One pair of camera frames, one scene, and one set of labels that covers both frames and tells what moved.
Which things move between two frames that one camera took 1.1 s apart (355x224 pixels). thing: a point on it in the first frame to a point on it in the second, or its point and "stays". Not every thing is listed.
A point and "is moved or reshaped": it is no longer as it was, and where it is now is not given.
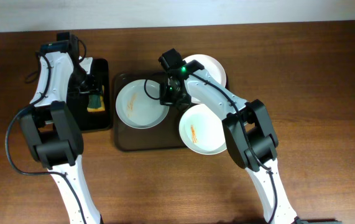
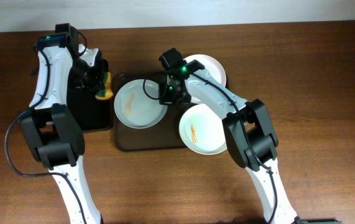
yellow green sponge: (96, 102) is moved or reshaped
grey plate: (138, 104) stays
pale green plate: (202, 131) stays
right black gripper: (171, 98) stays
